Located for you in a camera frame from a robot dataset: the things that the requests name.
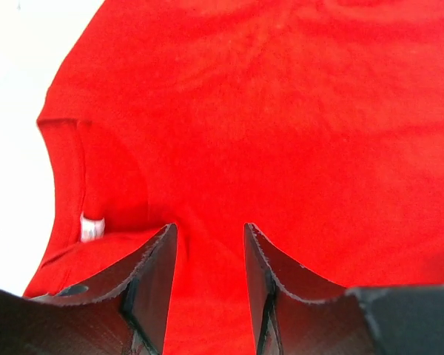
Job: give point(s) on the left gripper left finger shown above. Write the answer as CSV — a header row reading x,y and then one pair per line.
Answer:
x,y
120,310

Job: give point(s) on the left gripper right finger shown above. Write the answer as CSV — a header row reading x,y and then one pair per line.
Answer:
x,y
296,311

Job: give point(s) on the red t shirt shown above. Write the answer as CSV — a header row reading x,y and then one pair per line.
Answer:
x,y
322,122

